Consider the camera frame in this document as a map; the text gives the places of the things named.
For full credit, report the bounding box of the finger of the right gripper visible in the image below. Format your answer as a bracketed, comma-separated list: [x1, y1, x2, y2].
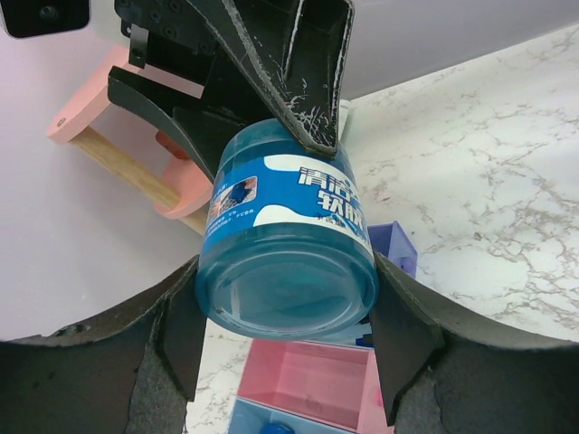
[190, 0, 355, 158]
[108, 65, 273, 182]

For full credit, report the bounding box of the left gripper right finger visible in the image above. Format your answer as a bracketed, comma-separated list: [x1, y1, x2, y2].
[370, 254, 578, 433]

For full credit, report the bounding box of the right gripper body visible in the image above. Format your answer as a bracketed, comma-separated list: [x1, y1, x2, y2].
[112, 1, 226, 98]

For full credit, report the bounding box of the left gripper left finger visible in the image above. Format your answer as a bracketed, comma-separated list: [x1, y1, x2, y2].
[1, 259, 206, 433]

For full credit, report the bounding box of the pink drawer bin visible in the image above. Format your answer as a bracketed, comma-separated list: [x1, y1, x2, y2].
[238, 340, 394, 433]

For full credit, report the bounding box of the light blue drawer bin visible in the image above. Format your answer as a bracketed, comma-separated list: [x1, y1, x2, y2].
[227, 398, 358, 434]

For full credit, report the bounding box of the purple drawer bin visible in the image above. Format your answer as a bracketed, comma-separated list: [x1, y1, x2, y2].
[368, 221, 418, 278]

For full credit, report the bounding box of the blue round tape dispenser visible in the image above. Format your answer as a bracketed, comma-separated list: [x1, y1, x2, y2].
[195, 119, 379, 341]

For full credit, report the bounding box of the blue white eraser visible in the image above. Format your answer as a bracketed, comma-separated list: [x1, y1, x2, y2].
[260, 421, 295, 434]

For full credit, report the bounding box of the pink three-tier shelf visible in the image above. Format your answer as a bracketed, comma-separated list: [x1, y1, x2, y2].
[44, 42, 216, 236]

